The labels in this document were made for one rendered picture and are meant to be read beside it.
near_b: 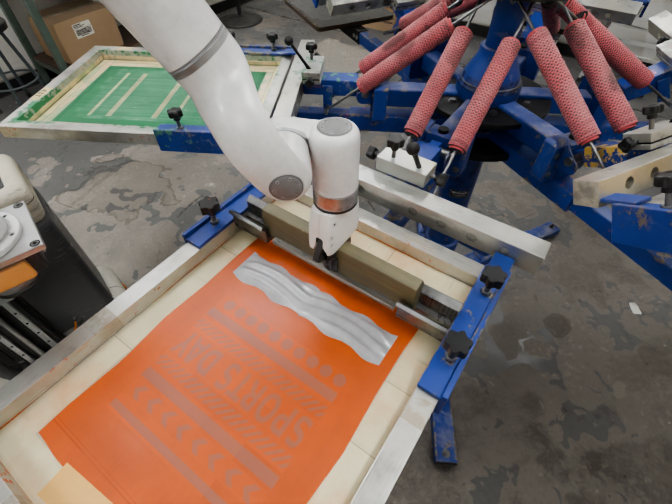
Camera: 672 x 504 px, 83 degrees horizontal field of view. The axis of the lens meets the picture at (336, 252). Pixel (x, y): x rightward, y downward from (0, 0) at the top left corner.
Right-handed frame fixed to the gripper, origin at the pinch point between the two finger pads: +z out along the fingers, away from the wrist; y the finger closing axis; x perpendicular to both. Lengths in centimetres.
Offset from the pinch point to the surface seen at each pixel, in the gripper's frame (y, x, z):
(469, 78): -76, -5, -5
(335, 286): 2.6, 1.6, 6.0
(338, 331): 11.0, 8.2, 5.4
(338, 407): 22.2, 15.9, 6.0
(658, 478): -50, 107, 102
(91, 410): 45.7, -16.8, 5.7
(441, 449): -12, 38, 97
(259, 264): 7.6, -14.6, 5.1
